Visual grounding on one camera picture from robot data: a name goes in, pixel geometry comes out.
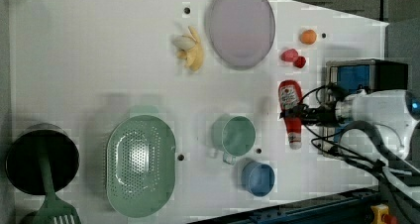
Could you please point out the blue metal rail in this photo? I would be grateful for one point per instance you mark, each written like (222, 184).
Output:
(350, 207)

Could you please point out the peeled plush banana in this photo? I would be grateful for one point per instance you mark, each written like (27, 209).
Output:
(189, 47)

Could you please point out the small orange fruit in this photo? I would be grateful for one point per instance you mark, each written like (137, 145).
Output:
(308, 37)

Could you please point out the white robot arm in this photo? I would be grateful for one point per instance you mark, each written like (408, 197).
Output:
(397, 173)

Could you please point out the red strawberry toy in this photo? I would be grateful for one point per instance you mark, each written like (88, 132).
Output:
(300, 62)

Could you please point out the black pot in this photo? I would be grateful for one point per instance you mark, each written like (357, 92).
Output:
(22, 162)

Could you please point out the pink strawberry toy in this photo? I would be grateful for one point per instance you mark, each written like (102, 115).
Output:
(290, 55)

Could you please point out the silver toaster oven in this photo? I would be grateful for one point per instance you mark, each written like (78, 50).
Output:
(363, 73)

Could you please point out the green oval colander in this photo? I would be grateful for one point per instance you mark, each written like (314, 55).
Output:
(140, 166)

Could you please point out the green mug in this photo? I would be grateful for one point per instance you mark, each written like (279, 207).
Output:
(233, 136)

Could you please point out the blue cup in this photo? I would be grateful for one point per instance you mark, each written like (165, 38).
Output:
(258, 179)

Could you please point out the red plush ketchup bottle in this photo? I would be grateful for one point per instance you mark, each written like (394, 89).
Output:
(289, 96)

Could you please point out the green slotted spatula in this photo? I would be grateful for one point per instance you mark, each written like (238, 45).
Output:
(53, 210)

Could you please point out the grey round plate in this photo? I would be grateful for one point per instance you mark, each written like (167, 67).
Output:
(241, 31)

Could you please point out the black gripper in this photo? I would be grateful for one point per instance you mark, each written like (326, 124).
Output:
(324, 115)

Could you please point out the yellow red emergency button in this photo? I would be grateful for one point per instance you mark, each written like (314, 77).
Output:
(381, 215)

